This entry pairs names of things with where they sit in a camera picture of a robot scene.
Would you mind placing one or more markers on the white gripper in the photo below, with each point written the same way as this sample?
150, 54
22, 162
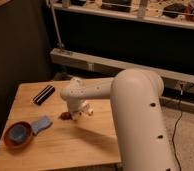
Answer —
76, 113

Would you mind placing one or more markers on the red pepper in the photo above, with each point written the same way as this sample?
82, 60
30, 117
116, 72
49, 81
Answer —
65, 116

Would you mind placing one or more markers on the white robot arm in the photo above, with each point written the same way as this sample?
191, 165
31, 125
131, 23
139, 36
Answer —
134, 98

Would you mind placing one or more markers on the white plastic bottle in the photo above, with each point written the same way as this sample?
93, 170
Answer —
88, 111

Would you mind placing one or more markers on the blue sponge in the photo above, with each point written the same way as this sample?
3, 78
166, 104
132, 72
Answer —
41, 124

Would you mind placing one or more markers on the black rectangular box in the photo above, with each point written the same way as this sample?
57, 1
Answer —
43, 95

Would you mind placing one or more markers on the wooden table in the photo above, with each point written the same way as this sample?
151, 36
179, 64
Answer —
88, 141

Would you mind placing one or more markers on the blue cup in bowl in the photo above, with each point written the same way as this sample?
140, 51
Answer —
18, 134

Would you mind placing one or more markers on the red bowl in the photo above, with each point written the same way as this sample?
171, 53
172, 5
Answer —
10, 144

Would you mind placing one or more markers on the metal stand pole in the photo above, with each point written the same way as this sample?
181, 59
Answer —
60, 45

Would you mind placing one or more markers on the grey baseboard rail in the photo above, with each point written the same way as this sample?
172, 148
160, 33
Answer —
172, 80

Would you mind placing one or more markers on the cluttered wall shelf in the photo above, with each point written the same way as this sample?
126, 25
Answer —
137, 13

